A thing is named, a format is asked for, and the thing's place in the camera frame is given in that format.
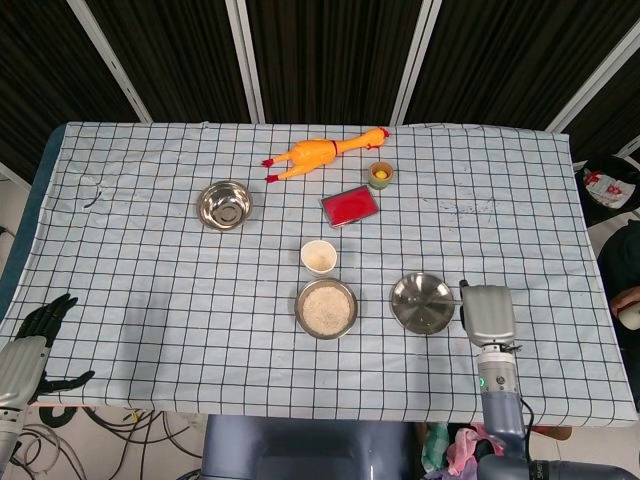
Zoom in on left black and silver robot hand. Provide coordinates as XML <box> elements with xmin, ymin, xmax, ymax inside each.
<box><xmin>0</xmin><ymin>293</ymin><xmax>96</xmax><ymax>410</ymax></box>

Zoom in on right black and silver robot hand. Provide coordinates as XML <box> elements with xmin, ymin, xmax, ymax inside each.
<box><xmin>458</xmin><ymin>279</ymin><xmax>518</xmax><ymax>349</ymax></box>

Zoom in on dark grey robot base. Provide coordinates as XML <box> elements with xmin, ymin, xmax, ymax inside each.
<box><xmin>201</xmin><ymin>414</ymin><xmax>417</xmax><ymax>480</ymax></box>

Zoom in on green cup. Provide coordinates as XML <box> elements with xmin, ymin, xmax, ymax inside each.
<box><xmin>368</xmin><ymin>160</ymin><xmax>396</xmax><ymax>192</ymax></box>

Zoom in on cream paper cup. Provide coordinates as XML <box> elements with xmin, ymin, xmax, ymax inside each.
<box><xmin>299</xmin><ymin>239</ymin><xmax>337</xmax><ymax>279</ymax></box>

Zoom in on metal bowl holding rice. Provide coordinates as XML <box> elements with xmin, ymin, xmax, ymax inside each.
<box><xmin>293</xmin><ymin>278</ymin><xmax>359</xmax><ymax>341</ymax></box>

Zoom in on empty deep metal bowl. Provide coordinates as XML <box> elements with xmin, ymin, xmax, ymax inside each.
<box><xmin>195</xmin><ymin>180</ymin><xmax>255</xmax><ymax>232</ymax></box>

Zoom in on shallow metal plate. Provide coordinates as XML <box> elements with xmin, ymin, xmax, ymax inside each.
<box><xmin>389</xmin><ymin>271</ymin><xmax>456</xmax><ymax>336</ymax></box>

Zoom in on pink cloth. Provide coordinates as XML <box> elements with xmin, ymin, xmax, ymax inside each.
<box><xmin>446</xmin><ymin>424</ymin><xmax>502</xmax><ymax>477</ymax></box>

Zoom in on green cloth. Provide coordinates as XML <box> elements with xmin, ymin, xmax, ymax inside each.
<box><xmin>421</xmin><ymin>422</ymin><xmax>451</xmax><ymax>474</ymax></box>

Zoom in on blue checked tablecloth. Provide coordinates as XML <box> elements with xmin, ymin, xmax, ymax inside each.
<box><xmin>0</xmin><ymin>120</ymin><xmax>639</xmax><ymax>430</ymax></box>

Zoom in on blue table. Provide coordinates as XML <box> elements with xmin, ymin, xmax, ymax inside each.
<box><xmin>0</xmin><ymin>123</ymin><xmax>67</xmax><ymax>321</ymax></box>

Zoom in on red stamp pad box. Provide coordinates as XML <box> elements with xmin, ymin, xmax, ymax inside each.
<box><xmin>319</xmin><ymin>183</ymin><xmax>381</xmax><ymax>230</ymax></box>

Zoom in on yellow rubber chicken toy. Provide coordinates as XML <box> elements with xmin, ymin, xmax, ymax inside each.
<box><xmin>262</xmin><ymin>126</ymin><xmax>391</xmax><ymax>184</ymax></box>

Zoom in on grey coiled floor cable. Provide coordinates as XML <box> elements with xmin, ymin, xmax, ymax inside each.
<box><xmin>9</xmin><ymin>423</ymin><xmax>76</xmax><ymax>480</ymax></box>

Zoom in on black floor cables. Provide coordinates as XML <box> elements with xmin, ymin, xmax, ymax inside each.
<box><xmin>39</xmin><ymin>405</ymin><xmax>202</xmax><ymax>480</ymax></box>

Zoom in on white partition frame post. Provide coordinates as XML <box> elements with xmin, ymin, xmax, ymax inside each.
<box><xmin>67</xmin><ymin>0</ymin><xmax>152</xmax><ymax>123</ymax></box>
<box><xmin>224</xmin><ymin>0</ymin><xmax>266</xmax><ymax>124</ymax></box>
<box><xmin>390</xmin><ymin>0</ymin><xmax>444</xmax><ymax>126</ymax></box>
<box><xmin>547</xmin><ymin>22</ymin><xmax>640</xmax><ymax>132</ymax></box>

